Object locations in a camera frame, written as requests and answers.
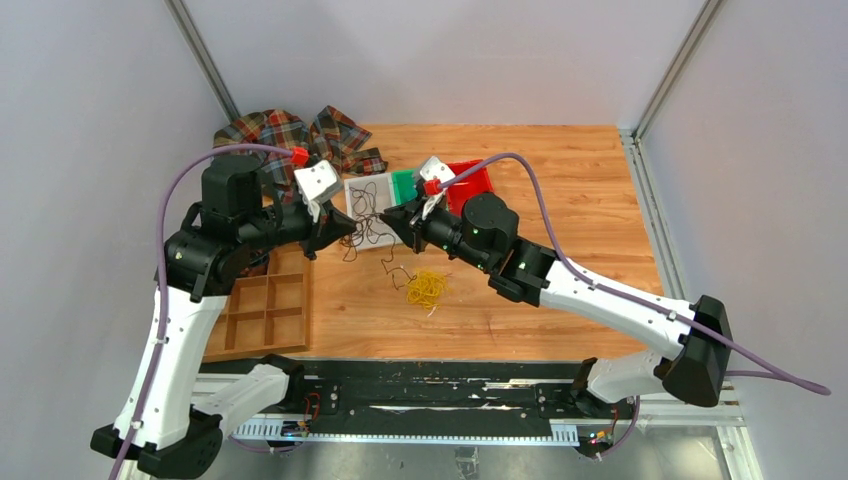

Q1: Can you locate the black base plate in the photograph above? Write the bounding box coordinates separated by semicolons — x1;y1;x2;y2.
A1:
242;358;639;439

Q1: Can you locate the wooden divided tray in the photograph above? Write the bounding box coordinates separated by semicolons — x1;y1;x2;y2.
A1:
203;244;313;363

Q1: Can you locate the aluminium front rail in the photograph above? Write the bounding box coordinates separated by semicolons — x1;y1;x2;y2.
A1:
178;361;764;479

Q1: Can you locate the green plastic bin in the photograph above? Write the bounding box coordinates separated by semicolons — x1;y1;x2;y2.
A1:
390;169;418;205

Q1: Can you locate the white plastic bin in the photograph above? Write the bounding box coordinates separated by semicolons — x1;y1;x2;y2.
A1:
344;173;399;251

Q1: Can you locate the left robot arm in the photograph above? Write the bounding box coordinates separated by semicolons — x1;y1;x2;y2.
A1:
90;144;356;479

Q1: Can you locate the plaid cloth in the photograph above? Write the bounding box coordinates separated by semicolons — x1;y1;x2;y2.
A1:
213;106;388;176

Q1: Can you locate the red plastic bin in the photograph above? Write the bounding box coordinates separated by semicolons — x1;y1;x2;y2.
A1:
447;159;494;216

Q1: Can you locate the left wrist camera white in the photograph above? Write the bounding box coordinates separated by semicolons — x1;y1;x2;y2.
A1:
294;160;344;224

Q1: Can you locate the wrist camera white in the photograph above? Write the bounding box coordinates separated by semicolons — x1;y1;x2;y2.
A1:
294;160;344;224
413;156;456;220

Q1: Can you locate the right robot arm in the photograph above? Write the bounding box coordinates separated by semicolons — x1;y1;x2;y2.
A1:
380;193;731;417

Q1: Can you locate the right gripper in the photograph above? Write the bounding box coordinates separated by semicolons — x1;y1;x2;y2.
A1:
378;193;491;273

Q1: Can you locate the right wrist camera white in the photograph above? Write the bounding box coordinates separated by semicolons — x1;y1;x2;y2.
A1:
413;156;456;220

